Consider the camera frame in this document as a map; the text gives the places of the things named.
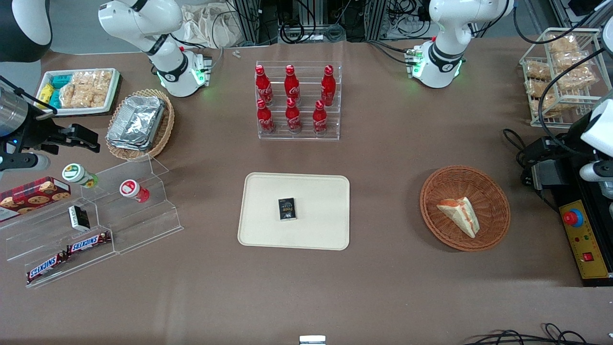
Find clear acrylic stepped stand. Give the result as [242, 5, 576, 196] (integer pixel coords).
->
[0, 154, 184, 289]

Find red cookie box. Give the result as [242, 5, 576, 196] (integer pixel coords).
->
[0, 177, 71, 222]

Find beige cloth bag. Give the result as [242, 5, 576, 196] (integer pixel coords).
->
[181, 4, 240, 48]

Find beige plastic tray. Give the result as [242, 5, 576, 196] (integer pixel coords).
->
[238, 172, 351, 251]

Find clear acrylic bottle rack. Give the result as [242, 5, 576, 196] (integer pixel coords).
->
[255, 60, 343, 141]

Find snickers bar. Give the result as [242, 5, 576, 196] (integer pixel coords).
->
[26, 253, 70, 283]
[66, 232, 112, 254]

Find triangular sandwich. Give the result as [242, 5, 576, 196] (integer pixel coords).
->
[437, 196, 480, 239]

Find stacked aluminium foil trays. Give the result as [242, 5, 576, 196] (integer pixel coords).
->
[106, 95, 166, 151]

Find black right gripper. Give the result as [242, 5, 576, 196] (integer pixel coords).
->
[19, 106, 100, 154]

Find red cola bottle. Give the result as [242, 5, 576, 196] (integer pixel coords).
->
[284, 65, 301, 105]
[321, 65, 337, 107]
[255, 65, 273, 106]
[285, 98, 302, 134]
[257, 99, 276, 135]
[313, 100, 329, 136]

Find brown wicker basket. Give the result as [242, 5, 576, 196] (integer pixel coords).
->
[420, 166, 511, 252]

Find white power strip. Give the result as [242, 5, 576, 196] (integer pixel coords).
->
[390, 17, 430, 39]

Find yellow control panel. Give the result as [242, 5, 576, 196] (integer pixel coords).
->
[559, 200, 611, 279]

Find black and white small box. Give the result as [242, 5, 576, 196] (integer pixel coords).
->
[68, 205, 91, 231]

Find rice cracker bag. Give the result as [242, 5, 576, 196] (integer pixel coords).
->
[60, 84, 109, 109]
[72, 71, 114, 91]

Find black floor cables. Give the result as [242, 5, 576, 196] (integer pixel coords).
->
[462, 323, 613, 345]

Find aluminium frame post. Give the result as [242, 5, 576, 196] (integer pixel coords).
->
[366, 0, 388, 41]
[232, 0, 261, 45]

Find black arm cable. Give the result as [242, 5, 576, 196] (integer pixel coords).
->
[537, 47, 613, 144]

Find grey coiled cable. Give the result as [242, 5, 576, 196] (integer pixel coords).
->
[306, 24, 346, 43]

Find white wire rack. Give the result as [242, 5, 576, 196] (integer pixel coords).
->
[520, 28, 605, 129]

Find white rectangular snack tray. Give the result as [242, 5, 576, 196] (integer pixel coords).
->
[36, 68, 123, 117]

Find red lidded cup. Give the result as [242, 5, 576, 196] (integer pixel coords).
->
[120, 180, 150, 203]

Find green lidded cup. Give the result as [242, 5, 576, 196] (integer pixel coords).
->
[62, 163, 99, 188]

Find light tan wicker basket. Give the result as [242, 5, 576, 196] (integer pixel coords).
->
[105, 89, 175, 161]

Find bagged bread pastry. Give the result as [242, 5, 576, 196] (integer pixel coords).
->
[553, 50, 593, 70]
[556, 66, 598, 91]
[526, 79, 558, 99]
[524, 61, 552, 80]
[533, 96, 561, 118]
[546, 34, 579, 54]

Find black machine housing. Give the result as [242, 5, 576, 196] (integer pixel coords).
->
[551, 139, 613, 287]

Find black coiled cable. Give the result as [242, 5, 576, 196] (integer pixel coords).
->
[280, 19, 306, 45]

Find black and grey device box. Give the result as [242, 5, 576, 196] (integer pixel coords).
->
[521, 137, 578, 192]

